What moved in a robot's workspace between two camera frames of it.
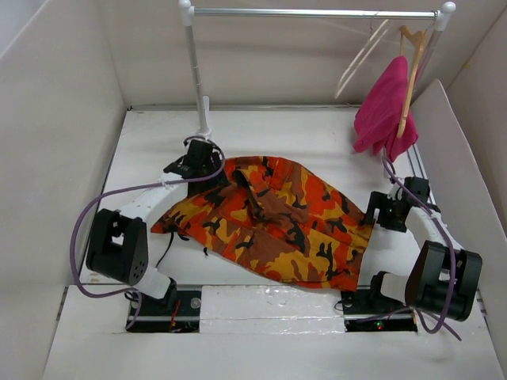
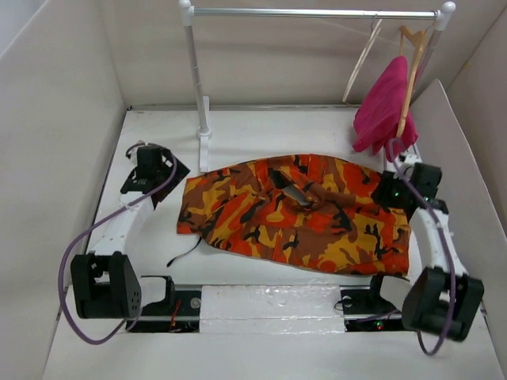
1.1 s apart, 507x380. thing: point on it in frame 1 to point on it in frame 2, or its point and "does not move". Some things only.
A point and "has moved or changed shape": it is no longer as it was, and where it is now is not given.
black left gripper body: [211, 184] to [180, 175]
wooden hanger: [420, 39] does not move
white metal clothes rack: [443, 15] does not move
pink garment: [380, 119] does not move
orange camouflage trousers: [268, 215] has moved or changed shape
